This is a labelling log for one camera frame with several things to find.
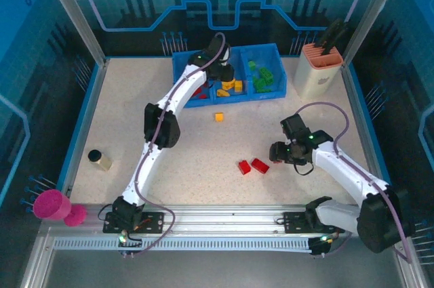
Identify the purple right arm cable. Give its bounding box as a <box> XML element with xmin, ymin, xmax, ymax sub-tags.
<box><xmin>293</xmin><ymin>101</ymin><xmax>413</xmax><ymax>264</ymax></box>

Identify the beige and pink knife block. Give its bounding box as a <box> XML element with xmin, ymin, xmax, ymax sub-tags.
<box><xmin>292</xmin><ymin>43</ymin><xmax>344</xmax><ymax>100</ymax></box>

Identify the pink foam goblet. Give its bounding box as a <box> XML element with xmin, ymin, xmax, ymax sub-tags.
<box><xmin>33</xmin><ymin>188</ymin><xmax>88</xmax><ymax>228</ymax></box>

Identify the blue three-compartment bin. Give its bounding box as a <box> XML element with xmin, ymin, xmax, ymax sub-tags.
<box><xmin>172</xmin><ymin>43</ymin><xmax>288</xmax><ymax>109</ymax></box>

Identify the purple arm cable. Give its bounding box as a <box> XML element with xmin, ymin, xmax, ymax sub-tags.
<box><xmin>120</xmin><ymin>32</ymin><xmax>227</xmax><ymax>258</ymax></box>
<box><xmin>293</xmin><ymin>101</ymin><xmax>413</xmax><ymax>264</ymax></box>

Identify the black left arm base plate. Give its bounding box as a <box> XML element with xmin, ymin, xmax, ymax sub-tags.
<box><xmin>102</xmin><ymin>211</ymin><xmax>165</xmax><ymax>234</ymax></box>

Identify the aluminium frame post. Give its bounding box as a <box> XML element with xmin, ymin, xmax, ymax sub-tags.
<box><xmin>36</xmin><ymin>0</ymin><xmax>109</xmax><ymax>65</ymax></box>
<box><xmin>340</xmin><ymin>0</ymin><xmax>408</xmax><ymax>67</ymax></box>

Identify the long green lego brick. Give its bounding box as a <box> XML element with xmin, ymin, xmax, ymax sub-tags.
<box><xmin>259</xmin><ymin>66</ymin><xmax>275</xmax><ymax>83</ymax></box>

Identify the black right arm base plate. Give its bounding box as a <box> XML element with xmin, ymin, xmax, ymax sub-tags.
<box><xmin>282</xmin><ymin>211</ymin><xmax>344</xmax><ymax>234</ymax></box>

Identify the aluminium mounting rail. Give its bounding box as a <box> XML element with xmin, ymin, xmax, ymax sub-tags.
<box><xmin>40</xmin><ymin>203</ymin><xmax>360</xmax><ymax>236</ymax></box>

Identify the beige bottle with black cap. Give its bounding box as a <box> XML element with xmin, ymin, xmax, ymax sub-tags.
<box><xmin>87</xmin><ymin>148</ymin><xmax>113</xmax><ymax>171</ymax></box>

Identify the white slotted cable duct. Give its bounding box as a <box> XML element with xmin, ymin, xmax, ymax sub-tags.
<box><xmin>53</xmin><ymin>236</ymin><xmax>315</xmax><ymax>252</ymax></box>

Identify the black handled knife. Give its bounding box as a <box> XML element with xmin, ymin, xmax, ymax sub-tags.
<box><xmin>317</xmin><ymin>18</ymin><xmax>344</xmax><ymax>56</ymax></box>
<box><xmin>325</xmin><ymin>20</ymin><xmax>350</xmax><ymax>56</ymax></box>

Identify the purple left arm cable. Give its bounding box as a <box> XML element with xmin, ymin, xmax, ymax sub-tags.
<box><xmin>120</xmin><ymin>32</ymin><xmax>227</xmax><ymax>258</ymax></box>

